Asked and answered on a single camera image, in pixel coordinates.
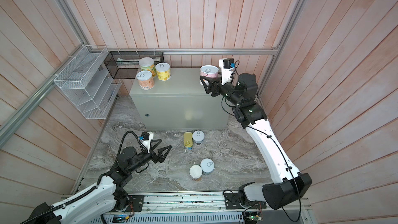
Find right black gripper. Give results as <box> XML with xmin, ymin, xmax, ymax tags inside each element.
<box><xmin>201</xmin><ymin>72</ymin><xmax>243</xmax><ymax>111</ymax></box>

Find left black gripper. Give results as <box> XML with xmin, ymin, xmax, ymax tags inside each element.
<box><xmin>128</xmin><ymin>138</ymin><xmax>172</xmax><ymax>173</ymax></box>

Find pink label can front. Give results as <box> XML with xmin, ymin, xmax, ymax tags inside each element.
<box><xmin>200</xmin><ymin>65</ymin><xmax>219</xmax><ymax>78</ymax></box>

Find orange label can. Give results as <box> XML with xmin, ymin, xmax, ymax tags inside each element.
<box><xmin>136</xmin><ymin>71</ymin><xmax>154</xmax><ymax>90</ymax></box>

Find yellow label can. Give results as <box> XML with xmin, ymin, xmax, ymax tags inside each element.
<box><xmin>139</xmin><ymin>57</ymin><xmax>157</xmax><ymax>78</ymax></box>

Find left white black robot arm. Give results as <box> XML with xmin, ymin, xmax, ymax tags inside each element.
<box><xmin>23</xmin><ymin>139</ymin><xmax>172</xmax><ymax>224</ymax></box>

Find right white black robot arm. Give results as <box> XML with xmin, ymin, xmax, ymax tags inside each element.
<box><xmin>200</xmin><ymin>73</ymin><xmax>313</xmax><ymax>210</ymax></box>

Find gold flat sardine tin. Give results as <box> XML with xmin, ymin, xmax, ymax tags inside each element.
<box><xmin>183</xmin><ymin>132</ymin><xmax>193</xmax><ymax>150</ymax></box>

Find grey metal cabinet box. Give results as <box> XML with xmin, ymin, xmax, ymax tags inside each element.
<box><xmin>130</xmin><ymin>68</ymin><xmax>229</xmax><ymax>131</ymax></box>

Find teal label can back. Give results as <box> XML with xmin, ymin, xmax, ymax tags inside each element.
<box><xmin>192</xmin><ymin>130</ymin><xmax>205</xmax><ymax>145</ymax></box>

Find blue label can front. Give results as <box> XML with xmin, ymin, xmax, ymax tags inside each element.
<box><xmin>200</xmin><ymin>158</ymin><xmax>215</xmax><ymax>175</ymax></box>

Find black mesh basket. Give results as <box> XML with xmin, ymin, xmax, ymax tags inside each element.
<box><xmin>104</xmin><ymin>51</ymin><xmax>164</xmax><ymax>79</ymax></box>

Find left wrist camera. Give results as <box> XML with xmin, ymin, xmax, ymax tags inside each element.
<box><xmin>138</xmin><ymin>132</ymin><xmax>154</xmax><ymax>153</ymax></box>

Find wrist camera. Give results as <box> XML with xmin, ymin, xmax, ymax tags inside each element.
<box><xmin>219</xmin><ymin>58</ymin><xmax>235</xmax><ymax>85</ymax></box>
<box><xmin>138</xmin><ymin>132</ymin><xmax>154</xmax><ymax>153</ymax></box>

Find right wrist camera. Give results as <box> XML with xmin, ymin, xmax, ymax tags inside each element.
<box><xmin>219</xmin><ymin>58</ymin><xmax>235</xmax><ymax>85</ymax></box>

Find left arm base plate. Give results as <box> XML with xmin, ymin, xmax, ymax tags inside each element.
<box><xmin>113</xmin><ymin>195</ymin><xmax>145</xmax><ymax>212</ymax></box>

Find aluminium back frame rail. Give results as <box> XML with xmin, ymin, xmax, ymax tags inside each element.
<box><xmin>107</xmin><ymin>48</ymin><xmax>279</xmax><ymax>56</ymax></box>

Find aluminium front rail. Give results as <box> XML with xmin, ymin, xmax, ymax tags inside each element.
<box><xmin>55</xmin><ymin>190</ymin><xmax>313</xmax><ymax>217</ymax></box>

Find black corrugated cable hose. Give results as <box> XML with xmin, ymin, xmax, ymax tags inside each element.
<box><xmin>20</xmin><ymin>130</ymin><xmax>141</xmax><ymax>224</ymax></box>

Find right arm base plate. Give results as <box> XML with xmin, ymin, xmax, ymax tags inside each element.
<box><xmin>222</xmin><ymin>190</ymin><xmax>267</xmax><ymax>209</ymax></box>

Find white wire mesh shelf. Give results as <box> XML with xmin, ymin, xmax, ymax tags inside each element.
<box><xmin>54</xmin><ymin>45</ymin><xmax>121</xmax><ymax>120</ymax></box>

